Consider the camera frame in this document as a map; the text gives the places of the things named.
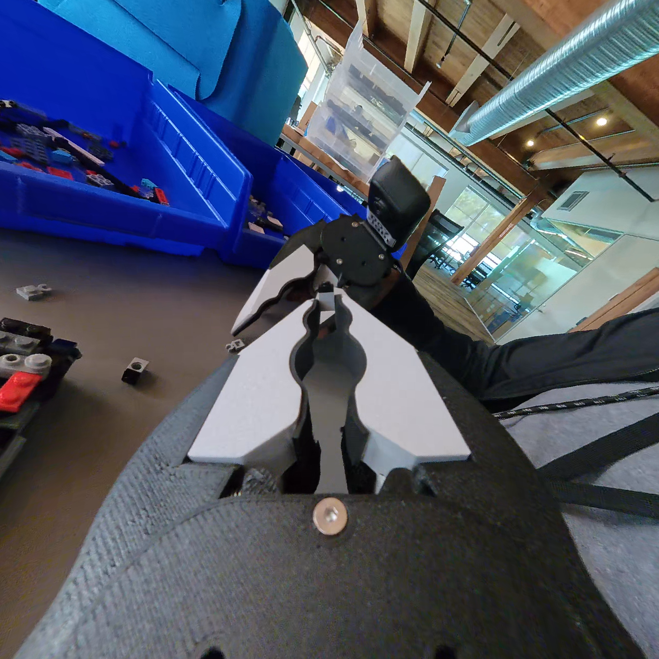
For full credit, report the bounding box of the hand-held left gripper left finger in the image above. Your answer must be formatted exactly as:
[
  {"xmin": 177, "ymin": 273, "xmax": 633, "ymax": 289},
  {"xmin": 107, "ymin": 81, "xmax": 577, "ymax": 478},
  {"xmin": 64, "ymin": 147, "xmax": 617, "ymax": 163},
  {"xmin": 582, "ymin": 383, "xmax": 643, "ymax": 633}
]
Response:
[{"xmin": 187, "ymin": 300, "xmax": 320, "ymax": 478}]

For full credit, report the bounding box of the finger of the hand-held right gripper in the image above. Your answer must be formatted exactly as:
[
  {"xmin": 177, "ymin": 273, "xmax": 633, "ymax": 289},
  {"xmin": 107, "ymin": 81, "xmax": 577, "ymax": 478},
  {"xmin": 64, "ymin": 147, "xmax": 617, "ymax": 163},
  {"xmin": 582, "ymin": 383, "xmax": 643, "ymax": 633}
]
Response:
[
  {"xmin": 230, "ymin": 243, "xmax": 319, "ymax": 342},
  {"xmin": 268, "ymin": 220, "xmax": 326, "ymax": 271}
]

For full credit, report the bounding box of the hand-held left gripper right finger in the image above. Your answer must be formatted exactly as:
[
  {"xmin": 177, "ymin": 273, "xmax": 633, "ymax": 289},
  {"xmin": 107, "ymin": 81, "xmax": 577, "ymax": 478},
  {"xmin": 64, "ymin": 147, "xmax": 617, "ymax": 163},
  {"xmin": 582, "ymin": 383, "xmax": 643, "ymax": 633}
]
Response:
[{"xmin": 334, "ymin": 293, "xmax": 473, "ymax": 495}]

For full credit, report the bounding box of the person's right forearm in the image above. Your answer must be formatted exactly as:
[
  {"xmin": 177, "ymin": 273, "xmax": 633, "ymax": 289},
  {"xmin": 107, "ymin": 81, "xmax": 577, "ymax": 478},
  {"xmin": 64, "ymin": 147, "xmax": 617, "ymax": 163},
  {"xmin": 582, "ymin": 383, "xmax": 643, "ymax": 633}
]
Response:
[{"xmin": 371, "ymin": 268, "xmax": 659, "ymax": 407}]

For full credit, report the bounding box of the grey desk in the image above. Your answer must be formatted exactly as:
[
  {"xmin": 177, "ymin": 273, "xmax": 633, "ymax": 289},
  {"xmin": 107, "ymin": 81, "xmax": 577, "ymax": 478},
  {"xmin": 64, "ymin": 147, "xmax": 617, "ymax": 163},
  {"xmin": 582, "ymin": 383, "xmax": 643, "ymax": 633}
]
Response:
[{"xmin": 0, "ymin": 227, "xmax": 289, "ymax": 659}]

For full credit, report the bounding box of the blue plastic bin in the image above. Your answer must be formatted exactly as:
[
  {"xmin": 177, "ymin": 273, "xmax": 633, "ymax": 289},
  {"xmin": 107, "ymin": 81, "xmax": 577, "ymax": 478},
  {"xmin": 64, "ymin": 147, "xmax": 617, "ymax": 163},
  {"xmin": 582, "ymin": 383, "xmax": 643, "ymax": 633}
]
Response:
[
  {"xmin": 0, "ymin": 0, "xmax": 254, "ymax": 259},
  {"xmin": 227, "ymin": 149, "xmax": 363, "ymax": 272}
]

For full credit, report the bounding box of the black mesh office chair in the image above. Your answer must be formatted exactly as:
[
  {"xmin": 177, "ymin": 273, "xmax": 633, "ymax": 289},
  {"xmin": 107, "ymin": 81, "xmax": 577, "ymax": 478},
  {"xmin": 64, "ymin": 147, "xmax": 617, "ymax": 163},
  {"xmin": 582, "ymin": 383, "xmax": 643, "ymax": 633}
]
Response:
[{"xmin": 407, "ymin": 208, "xmax": 464, "ymax": 281}]

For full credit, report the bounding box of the black and white lego cube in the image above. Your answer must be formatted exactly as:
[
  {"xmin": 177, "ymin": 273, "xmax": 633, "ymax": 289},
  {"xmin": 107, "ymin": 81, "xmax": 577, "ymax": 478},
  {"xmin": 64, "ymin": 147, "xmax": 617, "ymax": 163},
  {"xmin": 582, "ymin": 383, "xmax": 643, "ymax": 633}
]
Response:
[{"xmin": 121, "ymin": 356, "xmax": 151, "ymax": 385}]

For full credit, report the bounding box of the clear plastic drawer stack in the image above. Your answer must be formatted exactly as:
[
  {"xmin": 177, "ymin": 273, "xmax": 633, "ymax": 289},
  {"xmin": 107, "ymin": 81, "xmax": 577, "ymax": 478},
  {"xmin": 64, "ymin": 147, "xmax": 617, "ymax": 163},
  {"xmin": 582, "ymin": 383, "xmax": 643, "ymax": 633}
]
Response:
[{"xmin": 306, "ymin": 20, "xmax": 430, "ymax": 183}]

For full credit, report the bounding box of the light blue felt bag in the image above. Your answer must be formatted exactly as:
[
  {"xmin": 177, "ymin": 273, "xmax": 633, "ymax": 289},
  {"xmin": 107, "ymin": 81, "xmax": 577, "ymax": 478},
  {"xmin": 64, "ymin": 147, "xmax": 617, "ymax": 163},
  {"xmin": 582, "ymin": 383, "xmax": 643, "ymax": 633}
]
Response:
[{"xmin": 38, "ymin": 0, "xmax": 310, "ymax": 147}]

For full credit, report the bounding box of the grey and red lego build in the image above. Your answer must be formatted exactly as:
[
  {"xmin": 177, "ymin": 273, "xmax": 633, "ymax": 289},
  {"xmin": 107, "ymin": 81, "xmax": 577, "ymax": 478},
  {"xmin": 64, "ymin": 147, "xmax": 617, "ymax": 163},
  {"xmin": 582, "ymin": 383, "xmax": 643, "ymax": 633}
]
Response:
[{"xmin": 0, "ymin": 316, "xmax": 83, "ymax": 482}]

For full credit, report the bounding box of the person's grey shirt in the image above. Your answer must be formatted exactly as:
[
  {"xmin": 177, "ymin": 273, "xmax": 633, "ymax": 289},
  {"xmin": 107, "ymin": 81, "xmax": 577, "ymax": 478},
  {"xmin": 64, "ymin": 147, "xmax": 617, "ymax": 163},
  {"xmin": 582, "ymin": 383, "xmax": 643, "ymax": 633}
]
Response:
[{"xmin": 497, "ymin": 381, "xmax": 659, "ymax": 659}]

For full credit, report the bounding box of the black patterned cord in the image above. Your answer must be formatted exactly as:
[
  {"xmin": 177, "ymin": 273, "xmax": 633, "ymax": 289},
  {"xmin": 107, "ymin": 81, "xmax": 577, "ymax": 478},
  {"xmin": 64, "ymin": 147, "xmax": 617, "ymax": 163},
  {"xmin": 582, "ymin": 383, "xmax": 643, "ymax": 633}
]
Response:
[{"xmin": 492, "ymin": 385, "xmax": 659, "ymax": 419}]

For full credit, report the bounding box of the black harness strap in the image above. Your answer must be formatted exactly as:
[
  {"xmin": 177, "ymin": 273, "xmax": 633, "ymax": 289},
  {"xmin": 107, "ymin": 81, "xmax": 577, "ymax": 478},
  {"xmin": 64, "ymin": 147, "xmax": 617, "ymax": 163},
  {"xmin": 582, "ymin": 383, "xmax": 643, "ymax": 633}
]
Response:
[
  {"xmin": 535, "ymin": 412, "xmax": 659, "ymax": 482},
  {"xmin": 546, "ymin": 476, "xmax": 659, "ymax": 518}
]

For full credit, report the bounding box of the silver ventilation duct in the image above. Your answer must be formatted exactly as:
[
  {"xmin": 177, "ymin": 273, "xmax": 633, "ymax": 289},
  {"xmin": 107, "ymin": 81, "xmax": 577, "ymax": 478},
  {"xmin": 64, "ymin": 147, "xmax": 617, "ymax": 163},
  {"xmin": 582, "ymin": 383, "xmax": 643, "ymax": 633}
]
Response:
[{"xmin": 449, "ymin": 0, "xmax": 659, "ymax": 147}]

